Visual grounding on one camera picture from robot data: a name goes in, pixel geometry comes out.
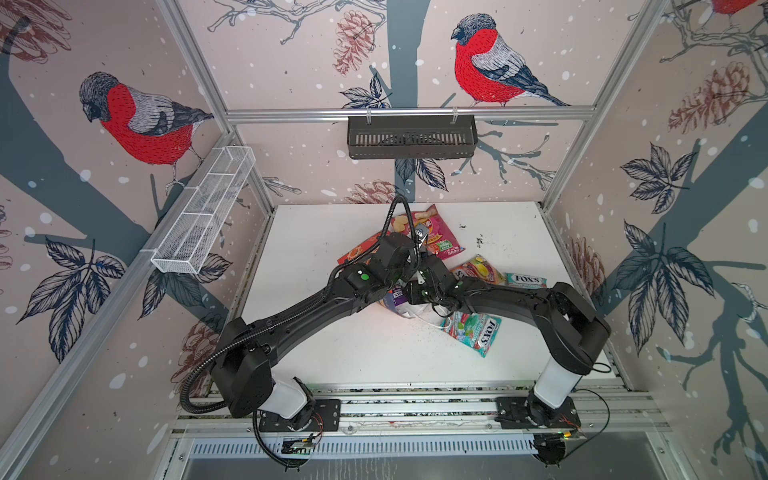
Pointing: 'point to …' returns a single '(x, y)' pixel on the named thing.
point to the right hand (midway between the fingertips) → (404, 294)
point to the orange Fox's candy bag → (478, 267)
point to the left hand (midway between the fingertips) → (409, 247)
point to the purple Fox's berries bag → (399, 296)
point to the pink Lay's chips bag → (441, 240)
